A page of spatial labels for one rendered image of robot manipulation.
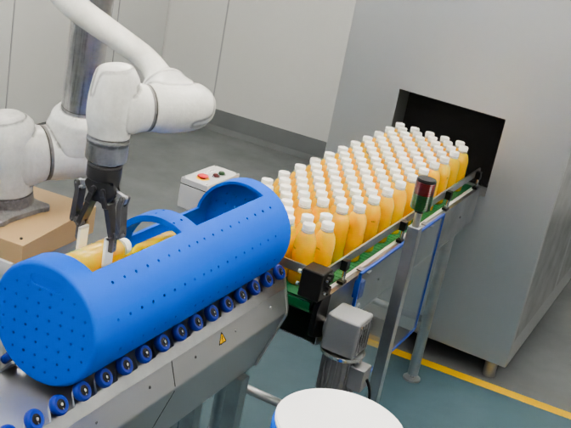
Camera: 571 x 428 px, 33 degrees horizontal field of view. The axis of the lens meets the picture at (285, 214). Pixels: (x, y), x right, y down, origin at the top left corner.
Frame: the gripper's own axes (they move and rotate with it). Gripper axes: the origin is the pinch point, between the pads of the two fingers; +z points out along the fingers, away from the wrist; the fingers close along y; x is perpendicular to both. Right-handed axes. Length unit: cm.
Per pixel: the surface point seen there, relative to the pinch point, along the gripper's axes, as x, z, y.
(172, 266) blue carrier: -15.4, 5.2, -11.2
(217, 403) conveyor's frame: -113, 103, 19
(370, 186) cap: -143, 15, -9
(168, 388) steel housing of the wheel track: -17.8, 38.2, -13.9
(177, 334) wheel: -23.1, 26.4, -10.8
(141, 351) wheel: -8.7, 25.6, -10.4
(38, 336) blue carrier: 15.1, 16.8, 0.7
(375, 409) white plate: -17, 19, -66
